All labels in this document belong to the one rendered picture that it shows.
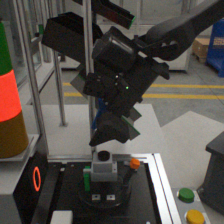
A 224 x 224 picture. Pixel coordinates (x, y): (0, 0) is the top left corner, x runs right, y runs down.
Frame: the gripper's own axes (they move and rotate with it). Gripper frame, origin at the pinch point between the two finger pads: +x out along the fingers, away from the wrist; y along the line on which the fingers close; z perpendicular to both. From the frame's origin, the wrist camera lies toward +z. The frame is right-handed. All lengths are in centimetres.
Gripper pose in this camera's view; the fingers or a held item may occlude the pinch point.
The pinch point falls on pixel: (100, 126)
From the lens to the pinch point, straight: 50.2
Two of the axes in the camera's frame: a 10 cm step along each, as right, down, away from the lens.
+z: -8.2, -5.0, -2.9
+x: -5.8, 7.2, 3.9
